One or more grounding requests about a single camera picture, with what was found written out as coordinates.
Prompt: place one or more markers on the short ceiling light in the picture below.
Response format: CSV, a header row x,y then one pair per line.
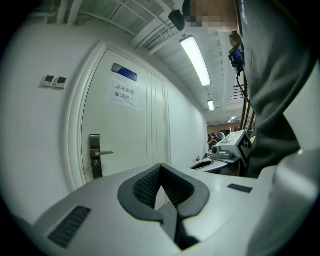
x,y
211,105

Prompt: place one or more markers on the black ceiling grille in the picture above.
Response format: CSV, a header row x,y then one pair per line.
x,y
237,93

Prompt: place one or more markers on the long ceiling light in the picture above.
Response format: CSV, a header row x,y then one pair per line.
x,y
196,60

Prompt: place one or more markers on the metal door lock plate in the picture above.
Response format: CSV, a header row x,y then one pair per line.
x,y
94,142

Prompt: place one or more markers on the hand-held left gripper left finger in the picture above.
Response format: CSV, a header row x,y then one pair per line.
x,y
100,212

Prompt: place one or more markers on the person's black shirt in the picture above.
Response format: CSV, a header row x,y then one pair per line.
x,y
275,75

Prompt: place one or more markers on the black head camera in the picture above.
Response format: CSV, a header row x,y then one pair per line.
x,y
177,20

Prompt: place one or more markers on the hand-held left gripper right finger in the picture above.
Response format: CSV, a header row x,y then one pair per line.
x,y
220,205

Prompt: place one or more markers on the person's head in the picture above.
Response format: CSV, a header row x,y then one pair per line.
x,y
212,12

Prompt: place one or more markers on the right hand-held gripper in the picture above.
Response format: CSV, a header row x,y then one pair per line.
x,y
232,147

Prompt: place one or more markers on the white paper notice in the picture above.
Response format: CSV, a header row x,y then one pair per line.
x,y
123,93

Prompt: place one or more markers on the black blue chest device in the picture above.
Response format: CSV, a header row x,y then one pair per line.
x,y
236,58

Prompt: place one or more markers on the blue door sign plate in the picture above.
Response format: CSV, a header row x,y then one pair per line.
x,y
127,74

